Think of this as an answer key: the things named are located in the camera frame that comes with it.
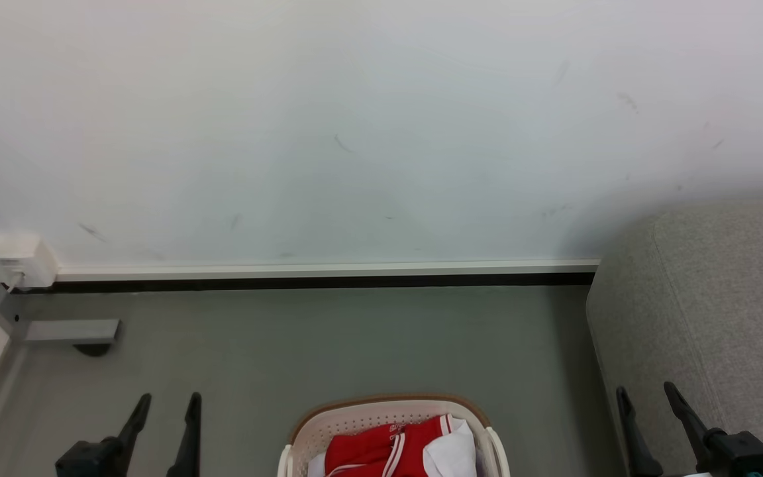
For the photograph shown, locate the left gripper, dark grey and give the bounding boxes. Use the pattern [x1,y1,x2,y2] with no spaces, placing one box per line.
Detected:
[56,392,203,477]

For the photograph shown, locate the right gripper, dark grey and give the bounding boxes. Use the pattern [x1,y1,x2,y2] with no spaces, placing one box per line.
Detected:
[615,382,763,477]

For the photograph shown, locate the red and white garment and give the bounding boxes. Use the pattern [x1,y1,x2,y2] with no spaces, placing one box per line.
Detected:
[324,414,479,477]

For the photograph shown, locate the white perforated laundry basket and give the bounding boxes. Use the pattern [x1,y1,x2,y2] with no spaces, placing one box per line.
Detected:
[278,395,510,477]

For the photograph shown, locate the grey fabric sofa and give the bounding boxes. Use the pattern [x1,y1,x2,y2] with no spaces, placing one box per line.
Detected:
[585,201,763,477]

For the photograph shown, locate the grey metal foot bar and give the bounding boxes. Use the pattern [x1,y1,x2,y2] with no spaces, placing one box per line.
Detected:
[23,319,121,346]

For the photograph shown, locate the black skirting strip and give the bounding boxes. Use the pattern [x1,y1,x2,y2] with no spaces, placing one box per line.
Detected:
[47,272,596,294]

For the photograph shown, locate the white skirting strip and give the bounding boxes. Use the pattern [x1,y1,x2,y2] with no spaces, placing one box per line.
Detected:
[55,258,601,283]

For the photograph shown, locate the white wall socket box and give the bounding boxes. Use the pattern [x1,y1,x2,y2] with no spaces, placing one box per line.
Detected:
[0,233,60,290]

